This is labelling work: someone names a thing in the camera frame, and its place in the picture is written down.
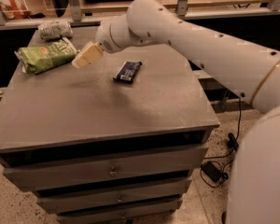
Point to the middle grey drawer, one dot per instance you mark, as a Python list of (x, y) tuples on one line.
[(115, 195)]

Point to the orange white bag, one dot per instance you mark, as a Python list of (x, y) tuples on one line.
[(11, 3)]

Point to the black power adapter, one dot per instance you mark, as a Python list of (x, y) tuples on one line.
[(210, 169)]

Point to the metal railing frame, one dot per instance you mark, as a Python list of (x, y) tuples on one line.
[(30, 13)]

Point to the grey drawer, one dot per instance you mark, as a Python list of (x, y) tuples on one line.
[(115, 195), (121, 212), (59, 174)]

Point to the dark blue snack bar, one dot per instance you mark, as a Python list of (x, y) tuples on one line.
[(128, 72)]

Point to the bottom grey drawer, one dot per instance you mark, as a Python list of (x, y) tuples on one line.
[(121, 212)]

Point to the crumpled white green bag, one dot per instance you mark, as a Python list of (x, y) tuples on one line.
[(55, 30)]

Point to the green jalapeno chip bag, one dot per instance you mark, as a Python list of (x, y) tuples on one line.
[(39, 59)]

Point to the grey drawer cabinet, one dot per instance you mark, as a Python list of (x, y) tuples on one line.
[(68, 113)]

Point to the black floor stand bar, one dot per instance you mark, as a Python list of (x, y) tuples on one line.
[(232, 143)]

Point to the top grey drawer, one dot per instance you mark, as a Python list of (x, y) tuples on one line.
[(59, 174)]

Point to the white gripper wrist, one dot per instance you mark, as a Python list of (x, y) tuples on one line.
[(103, 37)]

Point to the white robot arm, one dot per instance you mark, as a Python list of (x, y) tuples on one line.
[(247, 69)]

